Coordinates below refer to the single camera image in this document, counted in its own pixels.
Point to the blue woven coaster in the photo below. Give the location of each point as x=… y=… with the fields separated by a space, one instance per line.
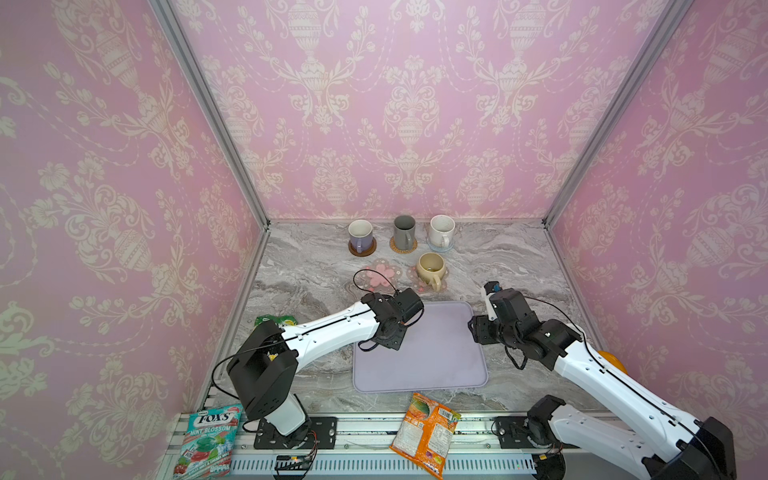
x=439 y=249

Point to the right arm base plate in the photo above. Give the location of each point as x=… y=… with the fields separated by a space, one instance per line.
x=512 y=432

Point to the pink flower coaster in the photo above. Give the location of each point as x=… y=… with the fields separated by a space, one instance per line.
x=420 y=285
x=381 y=276

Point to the red green Fox's candy bag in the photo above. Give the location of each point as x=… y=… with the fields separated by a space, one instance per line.
x=206 y=450

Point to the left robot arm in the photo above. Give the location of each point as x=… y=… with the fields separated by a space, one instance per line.
x=262 y=371

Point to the yellow lidded cup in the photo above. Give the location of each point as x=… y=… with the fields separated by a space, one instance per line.
x=614 y=361

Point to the grey mug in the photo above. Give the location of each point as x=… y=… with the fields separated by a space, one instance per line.
x=404 y=231

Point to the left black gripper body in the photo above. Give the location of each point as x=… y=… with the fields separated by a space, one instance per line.
x=396 y=339

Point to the orange snack bag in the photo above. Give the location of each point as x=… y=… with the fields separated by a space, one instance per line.
x=425 y=434

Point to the lavender silicone tray mat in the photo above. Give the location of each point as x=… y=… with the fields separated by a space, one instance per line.
x=437 y=353

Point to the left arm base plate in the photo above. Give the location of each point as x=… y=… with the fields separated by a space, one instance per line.
x=316 y=432

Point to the aluminium front rail frame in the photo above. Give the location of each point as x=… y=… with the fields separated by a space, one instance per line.
x=386 y=446

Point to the green yellow Fox's candy bag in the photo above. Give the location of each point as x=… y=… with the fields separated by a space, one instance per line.
x=285 y=320

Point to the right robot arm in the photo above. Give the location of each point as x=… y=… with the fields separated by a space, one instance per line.
x=657 y=441

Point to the small lavender white cup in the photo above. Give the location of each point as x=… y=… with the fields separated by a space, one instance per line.
x=360 y=236

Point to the brown wooden coaster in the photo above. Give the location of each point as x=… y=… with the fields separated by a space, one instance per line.
x=372 y=248

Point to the white mug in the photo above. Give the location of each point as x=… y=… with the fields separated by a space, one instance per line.
x=441 y=230

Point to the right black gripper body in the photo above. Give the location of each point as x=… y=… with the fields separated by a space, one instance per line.
x=480 y=330

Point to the beige ceramic mug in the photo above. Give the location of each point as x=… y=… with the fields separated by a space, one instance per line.
x=431 y=269

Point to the woven rattan coaster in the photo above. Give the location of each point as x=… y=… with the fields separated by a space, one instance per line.
x=393 y=247

